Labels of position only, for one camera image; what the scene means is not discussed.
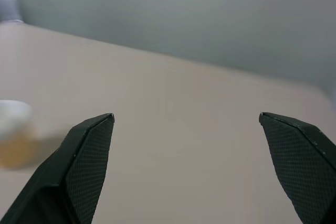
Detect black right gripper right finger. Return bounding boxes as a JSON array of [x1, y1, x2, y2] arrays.
[[259, 112, 336, 224]]

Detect yellow paper cup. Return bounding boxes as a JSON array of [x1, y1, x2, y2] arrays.
[[0, 100, 36, 169]]

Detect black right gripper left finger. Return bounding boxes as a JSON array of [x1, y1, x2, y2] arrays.
[[0, 113, 115, 224]]

